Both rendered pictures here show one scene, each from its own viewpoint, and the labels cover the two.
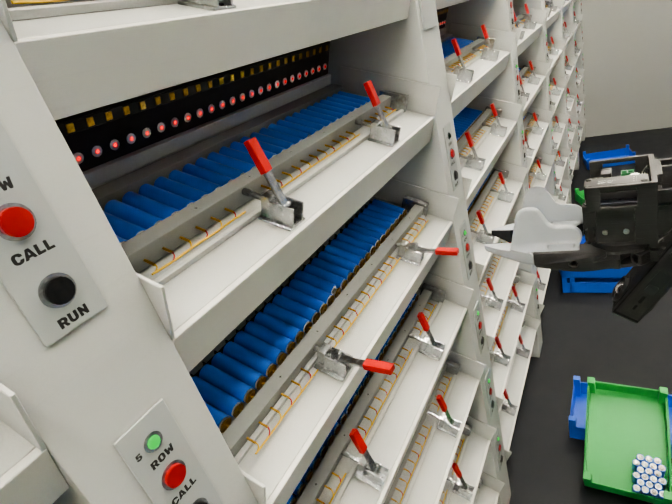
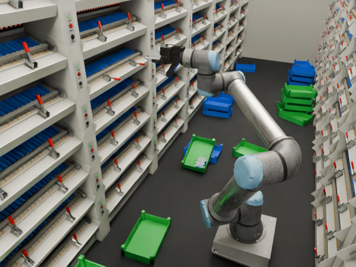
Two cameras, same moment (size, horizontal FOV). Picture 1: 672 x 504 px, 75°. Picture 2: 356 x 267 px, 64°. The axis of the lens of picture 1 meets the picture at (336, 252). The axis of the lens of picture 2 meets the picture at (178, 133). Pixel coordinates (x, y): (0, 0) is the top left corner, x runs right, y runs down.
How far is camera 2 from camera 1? 104 cm
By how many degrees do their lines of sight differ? 15
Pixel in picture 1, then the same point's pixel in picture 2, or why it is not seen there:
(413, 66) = (143, 10)
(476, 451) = (145, 140)
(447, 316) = (142, 89)
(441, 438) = (133, 125)
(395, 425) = (119, 107)
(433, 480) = (127, 132)
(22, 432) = (64, 54)
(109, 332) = (76, 46)
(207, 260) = (86, 43)
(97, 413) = (72, 57)
